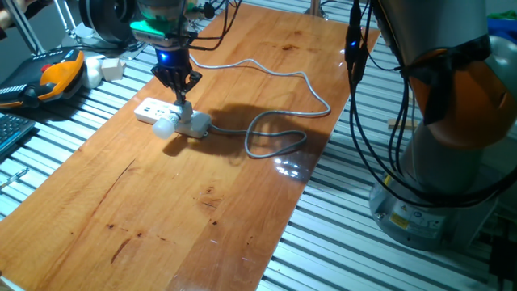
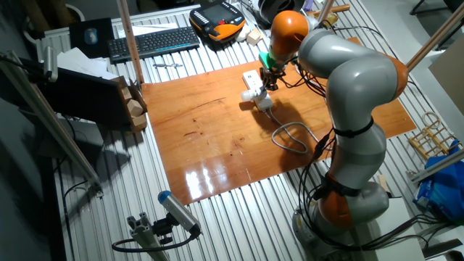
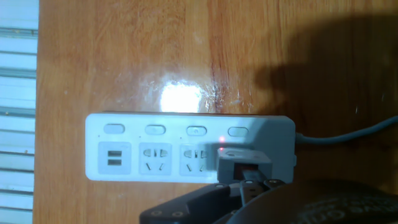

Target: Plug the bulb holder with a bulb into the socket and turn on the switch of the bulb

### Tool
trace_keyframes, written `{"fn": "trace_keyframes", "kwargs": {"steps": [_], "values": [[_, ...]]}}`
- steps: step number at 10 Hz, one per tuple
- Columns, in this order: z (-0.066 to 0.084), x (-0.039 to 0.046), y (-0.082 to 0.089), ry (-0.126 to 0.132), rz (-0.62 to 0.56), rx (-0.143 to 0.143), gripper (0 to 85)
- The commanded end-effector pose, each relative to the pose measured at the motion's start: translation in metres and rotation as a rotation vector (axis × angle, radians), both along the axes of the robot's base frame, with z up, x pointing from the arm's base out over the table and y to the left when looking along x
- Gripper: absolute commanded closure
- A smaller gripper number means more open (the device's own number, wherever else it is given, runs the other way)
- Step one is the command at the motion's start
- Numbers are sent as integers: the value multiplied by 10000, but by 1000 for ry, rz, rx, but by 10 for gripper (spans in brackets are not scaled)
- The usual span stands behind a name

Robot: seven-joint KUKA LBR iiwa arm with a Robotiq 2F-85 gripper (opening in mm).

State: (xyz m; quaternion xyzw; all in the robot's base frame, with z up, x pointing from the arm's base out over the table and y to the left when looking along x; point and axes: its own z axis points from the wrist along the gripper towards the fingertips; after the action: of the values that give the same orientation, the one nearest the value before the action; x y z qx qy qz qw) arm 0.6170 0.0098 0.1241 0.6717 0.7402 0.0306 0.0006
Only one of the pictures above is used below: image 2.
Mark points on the white plug adapter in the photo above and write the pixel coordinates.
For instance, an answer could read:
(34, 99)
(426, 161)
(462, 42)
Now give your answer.
(248, 95)

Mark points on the silver camera with blue end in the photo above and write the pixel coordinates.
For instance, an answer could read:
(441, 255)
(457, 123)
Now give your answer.
(177, 212)

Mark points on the wooden block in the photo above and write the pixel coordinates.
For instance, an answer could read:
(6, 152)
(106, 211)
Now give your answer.
(139, 123)
(135, 107)
(127, 93)

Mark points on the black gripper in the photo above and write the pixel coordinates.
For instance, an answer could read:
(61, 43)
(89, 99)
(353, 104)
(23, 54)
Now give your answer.
(270, 74)

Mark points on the white paper sheet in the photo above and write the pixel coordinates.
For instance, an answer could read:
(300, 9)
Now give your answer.
(145, 29)

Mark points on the small metal screwdriver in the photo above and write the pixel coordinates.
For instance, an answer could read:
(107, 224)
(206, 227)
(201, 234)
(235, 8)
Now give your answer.
(167, 65)

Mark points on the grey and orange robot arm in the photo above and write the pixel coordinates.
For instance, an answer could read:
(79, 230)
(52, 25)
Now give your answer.
(359, 83)

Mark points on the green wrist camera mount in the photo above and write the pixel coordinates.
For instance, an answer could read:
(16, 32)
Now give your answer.
(266, 59)

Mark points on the blue plastic bag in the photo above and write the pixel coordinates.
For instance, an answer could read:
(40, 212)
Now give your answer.
(442, 188)

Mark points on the white paper stack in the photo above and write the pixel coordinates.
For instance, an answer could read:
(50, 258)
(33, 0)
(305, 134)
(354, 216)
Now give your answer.
(83, 65)

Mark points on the wooden peg rack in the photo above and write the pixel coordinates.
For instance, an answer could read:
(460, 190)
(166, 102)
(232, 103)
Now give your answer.
(433, 137)

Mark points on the white base platform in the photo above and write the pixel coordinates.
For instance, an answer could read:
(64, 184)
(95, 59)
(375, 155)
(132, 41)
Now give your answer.
(398, 232)

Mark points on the orange and black teach pendant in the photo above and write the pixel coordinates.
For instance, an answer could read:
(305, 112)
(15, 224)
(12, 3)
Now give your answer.
(217, 18)

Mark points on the white power strip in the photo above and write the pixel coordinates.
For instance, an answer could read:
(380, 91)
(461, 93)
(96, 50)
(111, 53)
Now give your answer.
(251, 78)

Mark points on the beige wooden cube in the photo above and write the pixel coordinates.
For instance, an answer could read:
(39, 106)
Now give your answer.
(254, 37)

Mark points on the small wooden piece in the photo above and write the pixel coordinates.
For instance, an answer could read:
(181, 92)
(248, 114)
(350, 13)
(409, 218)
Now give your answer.
(383, 183)

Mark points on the short aluminium profile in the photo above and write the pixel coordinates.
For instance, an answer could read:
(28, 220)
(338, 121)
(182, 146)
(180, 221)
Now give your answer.
(145, 235)

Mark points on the dark open box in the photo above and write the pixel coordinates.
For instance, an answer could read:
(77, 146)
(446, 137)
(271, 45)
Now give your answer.
(83, 98)

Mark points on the black mouse pad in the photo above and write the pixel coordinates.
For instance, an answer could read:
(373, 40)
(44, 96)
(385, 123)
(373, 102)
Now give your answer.
(105, 32)

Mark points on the slanted frame post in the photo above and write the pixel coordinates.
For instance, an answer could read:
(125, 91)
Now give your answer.
(435, 40)
(326, 9)
(130, 43)

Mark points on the brown wooden board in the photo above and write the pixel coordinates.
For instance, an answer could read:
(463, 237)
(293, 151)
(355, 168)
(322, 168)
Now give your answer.
(203, 145)

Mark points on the white rounded object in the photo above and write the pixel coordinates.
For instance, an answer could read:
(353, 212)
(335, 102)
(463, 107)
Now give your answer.
(242, 33)

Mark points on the black camera clamp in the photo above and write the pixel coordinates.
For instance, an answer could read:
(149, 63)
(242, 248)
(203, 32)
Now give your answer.
(162, 228)

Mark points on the black keyboard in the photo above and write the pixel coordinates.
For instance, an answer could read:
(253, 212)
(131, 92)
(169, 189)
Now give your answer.
(154, 43)

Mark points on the grey computer mouse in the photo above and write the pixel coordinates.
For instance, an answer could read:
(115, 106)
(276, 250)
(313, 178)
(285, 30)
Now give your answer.
(91, 36)

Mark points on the long aluminium frame bar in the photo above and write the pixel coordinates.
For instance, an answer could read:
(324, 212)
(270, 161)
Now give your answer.
(54, 127)

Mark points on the wooden dowel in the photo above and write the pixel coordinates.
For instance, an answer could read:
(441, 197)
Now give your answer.
(337, 9)

